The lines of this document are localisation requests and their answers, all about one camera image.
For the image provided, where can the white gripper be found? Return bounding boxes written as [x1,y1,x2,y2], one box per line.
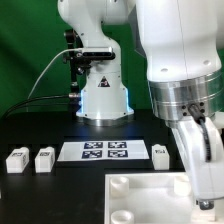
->
[171,117,224,210]

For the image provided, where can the white square tabletop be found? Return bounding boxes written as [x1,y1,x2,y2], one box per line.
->
[104,171,224,224]

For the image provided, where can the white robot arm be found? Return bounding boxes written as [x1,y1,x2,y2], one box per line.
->
[58,0,224,210]

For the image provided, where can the white tag sheet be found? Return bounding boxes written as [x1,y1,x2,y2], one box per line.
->
[58,140,149,162]

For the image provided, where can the black camera stand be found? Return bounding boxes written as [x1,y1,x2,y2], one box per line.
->
[63,29,115,112]

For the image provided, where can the white cable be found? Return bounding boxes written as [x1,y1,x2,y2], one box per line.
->
[27,48,84,100]

